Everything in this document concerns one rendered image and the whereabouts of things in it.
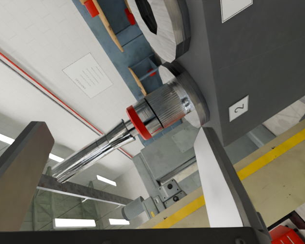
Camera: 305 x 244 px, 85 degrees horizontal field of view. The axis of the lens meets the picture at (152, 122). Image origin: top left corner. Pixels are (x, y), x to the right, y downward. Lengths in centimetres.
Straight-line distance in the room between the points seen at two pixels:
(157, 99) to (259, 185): 136
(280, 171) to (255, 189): 22
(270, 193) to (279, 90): 131
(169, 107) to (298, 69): 13
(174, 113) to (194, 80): 4
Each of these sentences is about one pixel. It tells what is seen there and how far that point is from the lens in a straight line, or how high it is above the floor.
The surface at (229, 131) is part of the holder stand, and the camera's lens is 20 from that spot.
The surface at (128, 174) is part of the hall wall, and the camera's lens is 1004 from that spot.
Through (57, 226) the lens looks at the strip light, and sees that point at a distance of 502.
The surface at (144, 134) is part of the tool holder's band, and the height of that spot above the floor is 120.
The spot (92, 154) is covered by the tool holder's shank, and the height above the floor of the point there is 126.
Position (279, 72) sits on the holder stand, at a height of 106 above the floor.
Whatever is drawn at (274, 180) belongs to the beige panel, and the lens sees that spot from 153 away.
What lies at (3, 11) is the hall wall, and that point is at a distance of 457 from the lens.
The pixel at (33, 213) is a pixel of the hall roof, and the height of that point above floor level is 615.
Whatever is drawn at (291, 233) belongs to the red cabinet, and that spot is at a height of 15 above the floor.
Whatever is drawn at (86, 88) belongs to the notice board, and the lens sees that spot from 532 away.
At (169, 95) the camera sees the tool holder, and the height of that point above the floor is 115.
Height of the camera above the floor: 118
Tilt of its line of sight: level
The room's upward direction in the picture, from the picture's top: 123 degrees counter-clockwise
